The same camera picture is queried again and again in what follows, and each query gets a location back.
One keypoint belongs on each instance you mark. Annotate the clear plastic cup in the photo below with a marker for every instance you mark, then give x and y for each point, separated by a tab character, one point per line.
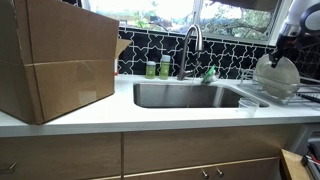
247	106

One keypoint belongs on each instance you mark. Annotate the brown cardboard box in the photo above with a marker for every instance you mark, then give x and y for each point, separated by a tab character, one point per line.
54	58

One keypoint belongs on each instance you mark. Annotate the green soap bottle white cap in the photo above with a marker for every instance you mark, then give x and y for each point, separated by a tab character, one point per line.
150	70

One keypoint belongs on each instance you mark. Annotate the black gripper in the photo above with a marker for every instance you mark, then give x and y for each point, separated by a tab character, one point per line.
283	44

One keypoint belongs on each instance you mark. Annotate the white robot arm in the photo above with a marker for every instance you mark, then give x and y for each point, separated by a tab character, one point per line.
300	29

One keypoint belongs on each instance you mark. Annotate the stainless steel sink basin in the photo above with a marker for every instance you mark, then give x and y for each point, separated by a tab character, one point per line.
156	95

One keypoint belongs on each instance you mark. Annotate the wooden lower cabinets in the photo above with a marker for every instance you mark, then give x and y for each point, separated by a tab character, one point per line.
227	153

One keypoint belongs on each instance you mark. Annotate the green dish sponge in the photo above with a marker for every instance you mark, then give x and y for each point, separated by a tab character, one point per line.
208	77

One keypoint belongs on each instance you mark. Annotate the colourful floral ceramic plate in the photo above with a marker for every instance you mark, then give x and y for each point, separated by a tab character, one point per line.
277	76

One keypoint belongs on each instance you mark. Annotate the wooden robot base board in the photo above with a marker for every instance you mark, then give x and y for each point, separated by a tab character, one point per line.
290	166

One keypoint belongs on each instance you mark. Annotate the metal wire dish rack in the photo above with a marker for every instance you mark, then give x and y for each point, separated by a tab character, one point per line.
308	86

